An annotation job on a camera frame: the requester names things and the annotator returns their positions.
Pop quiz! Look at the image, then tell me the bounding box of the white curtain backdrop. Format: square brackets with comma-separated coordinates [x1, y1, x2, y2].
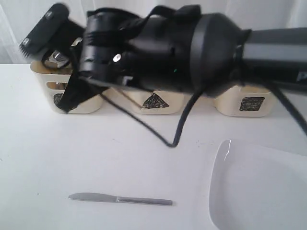
[0, 0, 307, 64]

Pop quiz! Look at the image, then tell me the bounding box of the cream bin with circle mark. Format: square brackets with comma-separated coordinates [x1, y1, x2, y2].
[30, 61, 103, 114]

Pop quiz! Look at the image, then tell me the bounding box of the white square plate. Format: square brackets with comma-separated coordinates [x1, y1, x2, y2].
[209, 139, 307, 230]

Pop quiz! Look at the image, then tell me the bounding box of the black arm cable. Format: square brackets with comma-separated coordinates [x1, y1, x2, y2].
[69, 6, 307, 148]

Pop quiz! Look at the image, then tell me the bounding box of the cream bin with square mark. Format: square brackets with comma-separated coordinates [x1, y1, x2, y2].
[213, 86, 276, 117]

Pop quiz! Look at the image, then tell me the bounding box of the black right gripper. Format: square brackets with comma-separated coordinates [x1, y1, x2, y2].
[57, 8, 149, 113]

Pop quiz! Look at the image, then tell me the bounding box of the cream bin with triangle mark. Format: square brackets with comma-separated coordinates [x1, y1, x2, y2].
[104, 88, 185, 115]

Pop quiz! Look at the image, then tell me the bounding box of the stainless steel bowl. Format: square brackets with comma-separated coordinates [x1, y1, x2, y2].
[41, 50, 70, 70]

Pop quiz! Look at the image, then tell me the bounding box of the small steel cup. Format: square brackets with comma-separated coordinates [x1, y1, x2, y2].
[47, 82, 67, 90]

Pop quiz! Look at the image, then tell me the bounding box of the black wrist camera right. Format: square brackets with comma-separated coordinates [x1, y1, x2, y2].
[19, 3, 84, 60]

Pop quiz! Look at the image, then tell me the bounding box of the steel table knife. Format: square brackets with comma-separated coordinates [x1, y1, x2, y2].
[68, 193, 173, 206]

